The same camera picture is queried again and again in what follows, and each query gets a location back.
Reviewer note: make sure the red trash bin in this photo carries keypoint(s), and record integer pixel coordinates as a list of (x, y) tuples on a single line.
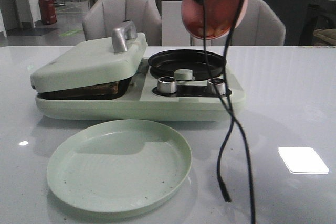
[(47, 12)]

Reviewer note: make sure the cooked shrimp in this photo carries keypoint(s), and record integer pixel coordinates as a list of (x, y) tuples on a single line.
[(196, 29), (217, 31)]

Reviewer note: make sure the pink bowl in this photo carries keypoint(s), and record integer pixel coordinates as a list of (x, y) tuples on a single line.
[(213, 15)]

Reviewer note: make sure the dark grey counter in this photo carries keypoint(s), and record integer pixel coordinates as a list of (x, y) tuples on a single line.
[(302, 17)]

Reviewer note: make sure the right silver control knob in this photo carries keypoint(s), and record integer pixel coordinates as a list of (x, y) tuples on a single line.
[(216, 86)]

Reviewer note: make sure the white cabinet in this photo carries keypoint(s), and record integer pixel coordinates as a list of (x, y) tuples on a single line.
[(173, 30)]

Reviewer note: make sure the mint green sandwich maker lid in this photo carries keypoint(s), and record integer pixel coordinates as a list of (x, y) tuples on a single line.
[(90, 63)]

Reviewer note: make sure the silver control knob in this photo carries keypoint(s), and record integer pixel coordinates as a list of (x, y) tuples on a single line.
[(167, 85), (216, 86)]

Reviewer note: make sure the right grey upholstered chair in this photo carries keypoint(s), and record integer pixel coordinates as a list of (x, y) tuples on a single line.
[(260, 27)]

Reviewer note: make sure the mint green round plate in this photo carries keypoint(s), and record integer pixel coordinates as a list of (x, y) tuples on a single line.
[(123, 167)]

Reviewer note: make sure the left silver control knob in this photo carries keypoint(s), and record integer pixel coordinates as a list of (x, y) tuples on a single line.
[(167, 85)]

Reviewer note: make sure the black round frying pan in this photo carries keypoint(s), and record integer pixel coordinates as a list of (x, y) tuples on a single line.
[(203, 64)]

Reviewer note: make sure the beige cushion at right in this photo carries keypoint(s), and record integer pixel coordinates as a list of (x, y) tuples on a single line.
[(325, 37)]

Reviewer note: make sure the bread slice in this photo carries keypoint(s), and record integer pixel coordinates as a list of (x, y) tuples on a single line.
[(88, 91)]

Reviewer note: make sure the grey upholstered chair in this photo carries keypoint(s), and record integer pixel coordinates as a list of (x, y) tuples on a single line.
[(104, 15), (260, 27)]

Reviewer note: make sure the mint green breakfast maker base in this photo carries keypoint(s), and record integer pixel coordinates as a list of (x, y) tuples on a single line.
[(139, 102)]

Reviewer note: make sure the left grey upholstered chair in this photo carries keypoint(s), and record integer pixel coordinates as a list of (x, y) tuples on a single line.
[(104, 15)]

